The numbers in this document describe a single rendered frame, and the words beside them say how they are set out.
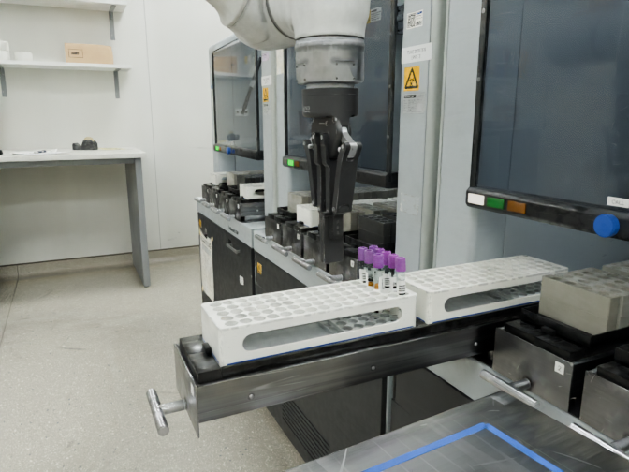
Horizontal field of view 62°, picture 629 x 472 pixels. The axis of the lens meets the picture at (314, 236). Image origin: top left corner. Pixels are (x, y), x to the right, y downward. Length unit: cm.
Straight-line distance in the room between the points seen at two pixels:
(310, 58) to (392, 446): 45
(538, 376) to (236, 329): 42
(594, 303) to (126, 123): 370
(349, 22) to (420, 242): 56
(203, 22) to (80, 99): 107
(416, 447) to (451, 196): 60
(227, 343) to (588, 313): 50
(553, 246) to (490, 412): 61
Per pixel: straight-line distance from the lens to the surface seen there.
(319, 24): 68
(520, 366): 83
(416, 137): 110
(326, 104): 67
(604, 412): 76
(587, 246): 123
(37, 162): 352
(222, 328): 65
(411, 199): 112
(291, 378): 69
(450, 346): 82
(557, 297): 85
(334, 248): 73
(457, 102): 101
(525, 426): 58
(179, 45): 425
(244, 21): 79
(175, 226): 428
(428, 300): 79
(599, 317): 82
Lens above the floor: 112
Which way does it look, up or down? 13 degrees down
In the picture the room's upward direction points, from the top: straight up
